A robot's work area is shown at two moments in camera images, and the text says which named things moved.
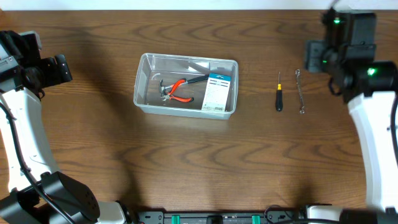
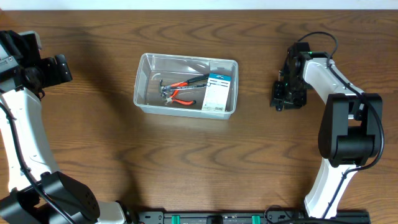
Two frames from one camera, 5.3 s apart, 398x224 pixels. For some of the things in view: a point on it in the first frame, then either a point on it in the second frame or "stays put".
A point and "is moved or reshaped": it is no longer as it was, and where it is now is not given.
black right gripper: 313,49 to 277,95
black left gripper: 51,78 stays put
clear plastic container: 170,68 stays put
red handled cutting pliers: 166,91 is moved or reshaped
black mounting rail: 214,217 stays put
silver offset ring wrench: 301,111 is moved or reshaped
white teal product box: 216,93 stays put
